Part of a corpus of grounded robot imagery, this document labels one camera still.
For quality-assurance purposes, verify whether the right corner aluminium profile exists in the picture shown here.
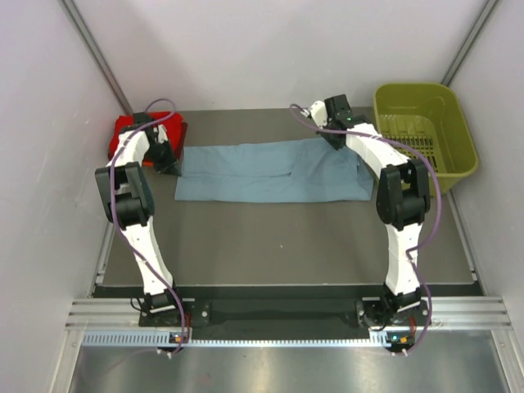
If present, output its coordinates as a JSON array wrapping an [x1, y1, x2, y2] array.
[[440, 0, 502, 87]]

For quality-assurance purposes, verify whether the light blue t shirt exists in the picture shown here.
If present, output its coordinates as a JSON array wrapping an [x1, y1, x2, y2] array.
[[174, 138, 374, 203]]

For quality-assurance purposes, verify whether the left corner aluminium profile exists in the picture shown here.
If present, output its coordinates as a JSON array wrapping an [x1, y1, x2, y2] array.
[[58, 0, 133, 115]]

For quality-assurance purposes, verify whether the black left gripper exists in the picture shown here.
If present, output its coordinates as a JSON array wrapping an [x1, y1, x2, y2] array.
[[144, 138, 181, 177]]

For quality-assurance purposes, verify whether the olive green plastic basket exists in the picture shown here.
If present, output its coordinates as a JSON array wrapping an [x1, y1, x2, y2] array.
[[373, 83, 479, 195]]

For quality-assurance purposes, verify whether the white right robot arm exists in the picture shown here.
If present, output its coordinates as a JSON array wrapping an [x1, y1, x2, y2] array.
[[309, 94, 431, 329]]

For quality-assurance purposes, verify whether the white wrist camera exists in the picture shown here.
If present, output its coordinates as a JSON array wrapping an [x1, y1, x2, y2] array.
[[309, 100, 328, 128], [156, 124, 169, 143]]

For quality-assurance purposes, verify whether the slotted grey cable duct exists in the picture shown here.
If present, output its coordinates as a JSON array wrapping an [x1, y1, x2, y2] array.
[[81, 330, 414, 348]]

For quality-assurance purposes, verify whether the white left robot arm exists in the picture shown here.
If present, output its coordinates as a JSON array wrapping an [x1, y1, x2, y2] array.
[[95, 108, 186, 328]]

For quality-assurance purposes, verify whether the corner aluminium profile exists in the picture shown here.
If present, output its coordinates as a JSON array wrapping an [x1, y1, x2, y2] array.
[[58, 0, 133, 115], [440, 0, 502, 87]]

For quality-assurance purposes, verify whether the aluminium front frame rail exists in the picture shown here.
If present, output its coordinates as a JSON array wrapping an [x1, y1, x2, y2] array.
[[66, 296, 512, 330]]

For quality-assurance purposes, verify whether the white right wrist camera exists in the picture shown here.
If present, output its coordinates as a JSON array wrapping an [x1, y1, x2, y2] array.
[[309, 100, 328, 128]]

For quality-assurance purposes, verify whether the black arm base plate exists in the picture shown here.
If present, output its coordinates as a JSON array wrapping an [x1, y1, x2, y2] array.
[[138, 298, 429, 328]]

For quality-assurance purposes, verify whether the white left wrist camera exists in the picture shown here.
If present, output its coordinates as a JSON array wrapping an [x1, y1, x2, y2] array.
[[156, 124, 169, 143]]

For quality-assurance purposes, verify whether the folded maroon t shirt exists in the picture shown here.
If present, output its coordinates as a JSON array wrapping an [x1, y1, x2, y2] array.
[[106, 121, 189, 167]]

